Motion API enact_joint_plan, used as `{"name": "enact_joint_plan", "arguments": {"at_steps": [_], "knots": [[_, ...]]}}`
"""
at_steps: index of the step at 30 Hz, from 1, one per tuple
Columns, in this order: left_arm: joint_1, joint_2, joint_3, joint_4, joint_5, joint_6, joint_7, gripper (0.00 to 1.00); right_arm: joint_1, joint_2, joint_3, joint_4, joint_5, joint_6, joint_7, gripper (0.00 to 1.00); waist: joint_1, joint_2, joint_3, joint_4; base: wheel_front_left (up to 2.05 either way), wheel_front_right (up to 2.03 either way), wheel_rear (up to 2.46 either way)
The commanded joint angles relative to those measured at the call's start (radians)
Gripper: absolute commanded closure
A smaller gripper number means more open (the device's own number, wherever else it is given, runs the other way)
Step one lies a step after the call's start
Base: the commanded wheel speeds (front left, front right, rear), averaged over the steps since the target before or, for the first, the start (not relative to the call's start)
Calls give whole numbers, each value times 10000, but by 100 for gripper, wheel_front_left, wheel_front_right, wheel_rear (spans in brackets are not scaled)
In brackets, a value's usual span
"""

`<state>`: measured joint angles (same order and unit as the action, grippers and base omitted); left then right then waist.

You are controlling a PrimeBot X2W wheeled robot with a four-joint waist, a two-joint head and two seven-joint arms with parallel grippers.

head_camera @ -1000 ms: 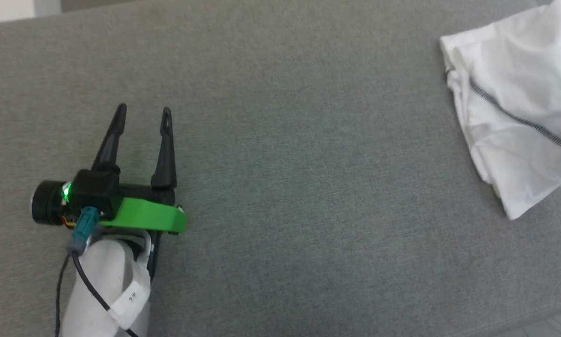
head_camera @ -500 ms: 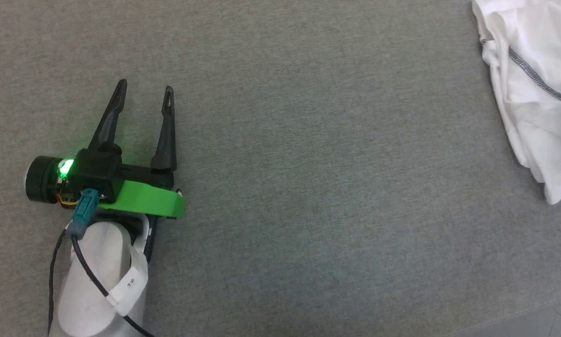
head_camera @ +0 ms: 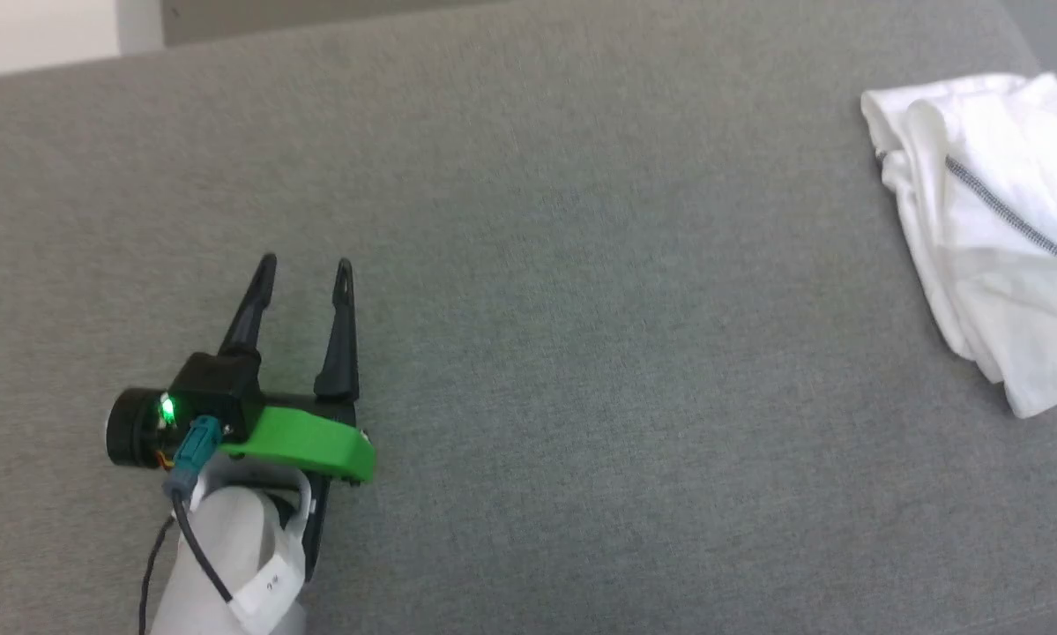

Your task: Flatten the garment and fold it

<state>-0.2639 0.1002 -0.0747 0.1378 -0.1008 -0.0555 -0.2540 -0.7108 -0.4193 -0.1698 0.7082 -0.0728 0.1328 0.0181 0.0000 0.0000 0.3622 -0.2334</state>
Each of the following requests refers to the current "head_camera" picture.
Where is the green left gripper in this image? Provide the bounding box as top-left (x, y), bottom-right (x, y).
top-left (105, 253), bottom-right (377, 484)

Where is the white shirt with LUCKY label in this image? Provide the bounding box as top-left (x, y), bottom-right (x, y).
top-left (860, 71), bottom-right (1057, 420)

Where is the grey fabric sofa cushion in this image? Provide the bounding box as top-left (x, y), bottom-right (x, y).
top-left (0, 0), bottom-right (1057, 635)

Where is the white rectangular box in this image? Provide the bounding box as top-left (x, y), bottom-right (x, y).
top-left (0, 0), bottom-right (166, 82)

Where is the black left arm cable teal plug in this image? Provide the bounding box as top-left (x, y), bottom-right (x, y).
top-left (140, 416), bottom-right (234, 635)

